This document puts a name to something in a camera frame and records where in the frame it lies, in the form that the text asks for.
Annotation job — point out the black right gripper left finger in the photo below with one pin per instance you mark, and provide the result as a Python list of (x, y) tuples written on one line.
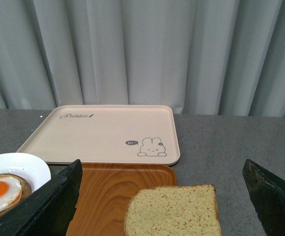
[(49, 210)]

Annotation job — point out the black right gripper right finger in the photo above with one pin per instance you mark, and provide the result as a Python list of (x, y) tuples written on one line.
[(267, 194)]

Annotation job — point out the white round plate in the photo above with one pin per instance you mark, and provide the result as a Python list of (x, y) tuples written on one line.
[(33, 169)]

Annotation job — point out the bread slice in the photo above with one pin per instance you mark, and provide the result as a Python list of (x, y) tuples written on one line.
[(26, 190), (173, 211)]

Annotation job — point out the brown wooden tray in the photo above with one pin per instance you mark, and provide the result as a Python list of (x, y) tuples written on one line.
[(105, 192)]

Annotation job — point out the fried egg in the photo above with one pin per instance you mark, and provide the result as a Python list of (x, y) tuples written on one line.
[(10, 192)]

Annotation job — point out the beige rabbit tray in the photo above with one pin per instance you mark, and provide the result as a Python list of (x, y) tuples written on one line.
[(137, 134)]

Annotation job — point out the grey curtain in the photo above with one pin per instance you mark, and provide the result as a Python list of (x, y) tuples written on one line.
[(201, 57)]

